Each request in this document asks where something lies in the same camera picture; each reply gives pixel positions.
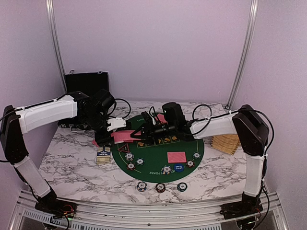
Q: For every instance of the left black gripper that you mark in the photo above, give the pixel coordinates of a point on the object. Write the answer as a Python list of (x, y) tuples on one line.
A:
[(102, 140)]

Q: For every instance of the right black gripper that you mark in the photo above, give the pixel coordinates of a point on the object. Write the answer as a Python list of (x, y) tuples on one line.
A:
[(148, 132)]

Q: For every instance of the blue small blind button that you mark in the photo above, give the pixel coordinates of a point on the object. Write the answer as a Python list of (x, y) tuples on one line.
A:
[(178, 167)]

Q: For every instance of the blue white chip stack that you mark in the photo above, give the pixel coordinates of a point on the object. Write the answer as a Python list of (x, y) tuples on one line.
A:
[(141, 186)]

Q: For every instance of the brown chip stack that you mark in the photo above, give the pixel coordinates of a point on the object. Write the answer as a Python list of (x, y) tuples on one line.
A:
[(160, 187)]

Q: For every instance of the teal chip stack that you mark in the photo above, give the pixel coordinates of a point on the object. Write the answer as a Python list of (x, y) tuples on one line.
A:
[(182, 186)]

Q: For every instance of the red back card deck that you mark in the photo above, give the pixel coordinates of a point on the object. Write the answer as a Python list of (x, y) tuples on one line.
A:
[(116, 137)]

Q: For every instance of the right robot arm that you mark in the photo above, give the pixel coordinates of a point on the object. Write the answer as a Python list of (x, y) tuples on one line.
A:
[(246, 127)]

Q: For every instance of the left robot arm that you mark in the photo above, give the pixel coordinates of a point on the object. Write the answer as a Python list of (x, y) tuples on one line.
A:
[(18, 122)]

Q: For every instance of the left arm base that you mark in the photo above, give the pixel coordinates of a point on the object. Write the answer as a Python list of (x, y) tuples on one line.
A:
[(52, 205)]

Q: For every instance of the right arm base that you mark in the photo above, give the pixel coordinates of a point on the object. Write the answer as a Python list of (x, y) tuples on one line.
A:
[(246, 206)]

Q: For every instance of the blue gold card box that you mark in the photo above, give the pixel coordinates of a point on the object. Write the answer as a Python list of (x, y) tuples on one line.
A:
[(103, 155)]

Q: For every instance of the black red triangle marker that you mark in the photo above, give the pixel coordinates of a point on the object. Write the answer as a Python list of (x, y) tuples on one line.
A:
[(124, 148)]

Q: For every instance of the round green poker mat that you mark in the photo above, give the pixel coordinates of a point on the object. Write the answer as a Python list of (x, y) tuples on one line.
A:
[(155, 157)]

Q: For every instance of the black poker chip case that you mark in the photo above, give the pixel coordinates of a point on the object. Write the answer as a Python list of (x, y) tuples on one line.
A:
[(88, 83)]

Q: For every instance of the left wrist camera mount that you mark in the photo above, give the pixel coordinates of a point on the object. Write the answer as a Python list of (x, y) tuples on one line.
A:
[(115, 123)]

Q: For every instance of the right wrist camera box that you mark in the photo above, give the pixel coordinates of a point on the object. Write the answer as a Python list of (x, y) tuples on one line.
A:
[(174, 116)]

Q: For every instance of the aluminium front rail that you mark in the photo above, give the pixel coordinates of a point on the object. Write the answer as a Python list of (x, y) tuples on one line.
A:
[(201, 215)]

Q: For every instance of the left aluminium frame post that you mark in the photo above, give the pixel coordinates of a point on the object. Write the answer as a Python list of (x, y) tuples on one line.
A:
[(55, 40)]

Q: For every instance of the aluminium frame post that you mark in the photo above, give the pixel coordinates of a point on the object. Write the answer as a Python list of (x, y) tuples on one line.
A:
[(55, 40), (245, 51)]

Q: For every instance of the right aluminium frame post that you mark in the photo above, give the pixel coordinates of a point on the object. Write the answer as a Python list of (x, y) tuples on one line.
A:
[(245, 51)]

